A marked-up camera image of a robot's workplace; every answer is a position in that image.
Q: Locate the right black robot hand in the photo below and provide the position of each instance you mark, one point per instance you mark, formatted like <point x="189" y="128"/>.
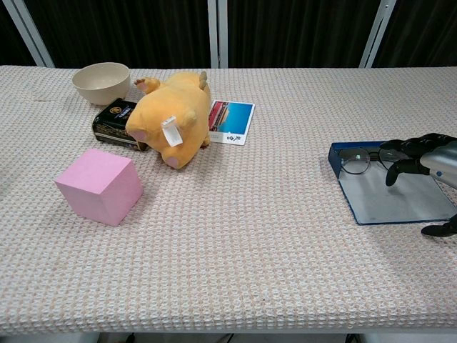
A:
<point x="425" y="157"/>

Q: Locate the black-framed eyeglasses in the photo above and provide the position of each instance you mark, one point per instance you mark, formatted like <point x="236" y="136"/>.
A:
<point x="355" y="160"/>

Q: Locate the blue tray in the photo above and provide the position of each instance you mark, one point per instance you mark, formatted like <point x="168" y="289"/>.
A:
<point x="392" y="193"/>

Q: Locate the black tin box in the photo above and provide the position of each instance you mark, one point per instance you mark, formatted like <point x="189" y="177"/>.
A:
<point x="114" y="125"/>

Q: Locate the photo postcard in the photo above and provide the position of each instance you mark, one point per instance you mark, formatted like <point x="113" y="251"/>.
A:
<point x="232" y="119"/>

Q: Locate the woven beige tablecloth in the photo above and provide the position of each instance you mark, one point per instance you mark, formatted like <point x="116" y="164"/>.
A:
<point x="228" y="232"/>

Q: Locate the yellow plush toy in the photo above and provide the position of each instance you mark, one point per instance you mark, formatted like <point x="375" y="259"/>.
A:
<point x="171" y="118"/>

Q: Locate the pink cube block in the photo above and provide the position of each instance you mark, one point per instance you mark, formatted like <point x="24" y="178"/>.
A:
<point x="100" y="186"/>

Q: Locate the beige bowl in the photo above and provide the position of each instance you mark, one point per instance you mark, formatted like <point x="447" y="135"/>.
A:
<point x="101" y="83"/>

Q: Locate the white metal frame post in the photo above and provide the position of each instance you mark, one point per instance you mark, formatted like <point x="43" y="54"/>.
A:
<point x="217" y="34"/>
<point x="376" y="34"/>
<point x="26" y="28"/>

